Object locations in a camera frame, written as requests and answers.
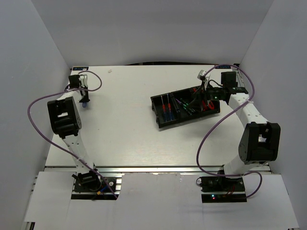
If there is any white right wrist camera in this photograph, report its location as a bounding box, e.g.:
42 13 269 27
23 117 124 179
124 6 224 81
197 70 210 82

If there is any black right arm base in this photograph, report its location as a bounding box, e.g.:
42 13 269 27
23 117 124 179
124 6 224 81
196 176 247 204

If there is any blue table label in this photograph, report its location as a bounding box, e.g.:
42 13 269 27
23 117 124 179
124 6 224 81
215 65 232 69
72 67 89 71

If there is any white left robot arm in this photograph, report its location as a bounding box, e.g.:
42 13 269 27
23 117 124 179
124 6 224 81
47 74 94 175

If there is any blue table label left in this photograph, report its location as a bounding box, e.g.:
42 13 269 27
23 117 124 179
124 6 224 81
72 67 89 71

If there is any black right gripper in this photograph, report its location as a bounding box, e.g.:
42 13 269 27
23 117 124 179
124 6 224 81
187 81 224 112

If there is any blue table label right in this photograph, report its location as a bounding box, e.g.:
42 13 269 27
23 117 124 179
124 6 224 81
215 65 232 69

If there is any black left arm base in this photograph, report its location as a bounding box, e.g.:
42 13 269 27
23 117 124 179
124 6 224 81
71 171 120 201

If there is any red folding knife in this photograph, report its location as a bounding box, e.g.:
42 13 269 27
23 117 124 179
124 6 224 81
192 88 214 111

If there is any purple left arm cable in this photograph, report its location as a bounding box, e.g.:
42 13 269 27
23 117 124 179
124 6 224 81
26 70 118 200

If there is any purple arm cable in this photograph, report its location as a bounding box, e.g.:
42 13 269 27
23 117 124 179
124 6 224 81
26 70 118 200
196 64 262 198

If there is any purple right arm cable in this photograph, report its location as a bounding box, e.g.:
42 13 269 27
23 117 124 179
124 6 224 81
196 64 262 198

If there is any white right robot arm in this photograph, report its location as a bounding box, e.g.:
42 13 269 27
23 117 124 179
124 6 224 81
194 70 281 191

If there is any black green precision screwdriver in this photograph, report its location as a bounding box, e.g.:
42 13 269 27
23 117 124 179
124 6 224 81
176 98 203 115

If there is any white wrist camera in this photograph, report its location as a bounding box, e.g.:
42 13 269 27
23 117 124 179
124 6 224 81
197 70 210 82
80 74 88 88

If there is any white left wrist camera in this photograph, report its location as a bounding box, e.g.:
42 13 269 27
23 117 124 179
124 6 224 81
80 74 88 88

